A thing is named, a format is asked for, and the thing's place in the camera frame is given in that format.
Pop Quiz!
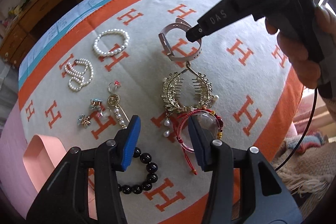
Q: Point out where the red string clear bangle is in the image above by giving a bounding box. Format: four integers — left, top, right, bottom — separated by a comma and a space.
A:
174, 108, 224, 175

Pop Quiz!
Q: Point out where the gold pearl safety pin brooch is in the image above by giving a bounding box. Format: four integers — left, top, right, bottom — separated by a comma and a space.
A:
107, 80, 129, 129

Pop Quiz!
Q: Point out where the black bead bracelet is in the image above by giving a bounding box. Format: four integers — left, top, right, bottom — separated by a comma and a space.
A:
116, 146, 159, 195

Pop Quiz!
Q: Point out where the gold leaf hair comb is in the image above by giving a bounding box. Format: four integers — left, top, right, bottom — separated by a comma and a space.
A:
161, 61, 219, 138

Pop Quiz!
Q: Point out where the small pearl double bracelet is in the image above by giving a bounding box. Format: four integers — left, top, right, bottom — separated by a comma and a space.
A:
64, 57, 95, 92

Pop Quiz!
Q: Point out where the large pearl bracelet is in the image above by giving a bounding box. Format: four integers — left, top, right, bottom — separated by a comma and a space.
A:
92, 28, 131, 58

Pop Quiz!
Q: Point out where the right hand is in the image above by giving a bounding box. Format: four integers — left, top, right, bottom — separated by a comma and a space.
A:
277, 6, 335, 89

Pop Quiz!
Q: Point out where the orange grey H blanket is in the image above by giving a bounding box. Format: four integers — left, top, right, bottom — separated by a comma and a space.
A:
19, 0, 303, 223

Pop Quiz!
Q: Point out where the pink plastic tray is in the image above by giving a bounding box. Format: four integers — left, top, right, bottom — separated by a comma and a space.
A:
23, 134, 66, 192

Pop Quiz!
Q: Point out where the beige fringed rug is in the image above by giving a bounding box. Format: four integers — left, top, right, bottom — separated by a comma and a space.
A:
277, 131, 335, 219

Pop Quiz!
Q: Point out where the pink bed sheet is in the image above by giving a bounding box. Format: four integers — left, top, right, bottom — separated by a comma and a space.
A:
1, 103, 37, 218

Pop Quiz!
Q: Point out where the blue patterned sheet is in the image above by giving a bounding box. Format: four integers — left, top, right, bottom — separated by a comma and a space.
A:
18, 0, 111, 88

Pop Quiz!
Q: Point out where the black cable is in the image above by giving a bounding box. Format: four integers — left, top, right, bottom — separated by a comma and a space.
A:
273, 87, 319, 171

